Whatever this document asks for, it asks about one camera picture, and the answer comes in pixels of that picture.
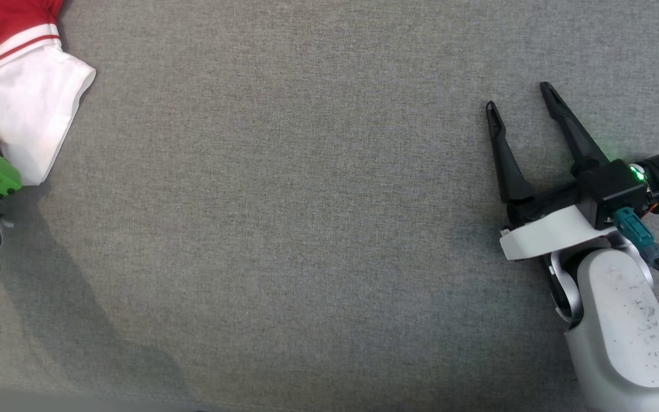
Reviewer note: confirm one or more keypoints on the red jersey with white sleeves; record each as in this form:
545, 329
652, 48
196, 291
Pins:
26, 97

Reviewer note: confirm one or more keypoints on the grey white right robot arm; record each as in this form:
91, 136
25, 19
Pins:
627, 320

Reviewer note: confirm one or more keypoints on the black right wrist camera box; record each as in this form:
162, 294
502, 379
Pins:
610, 189

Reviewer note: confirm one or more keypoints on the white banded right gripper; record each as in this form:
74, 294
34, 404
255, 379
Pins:
552, 237

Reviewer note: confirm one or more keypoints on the grey fabric sofa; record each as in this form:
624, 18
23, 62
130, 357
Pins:
306, 200

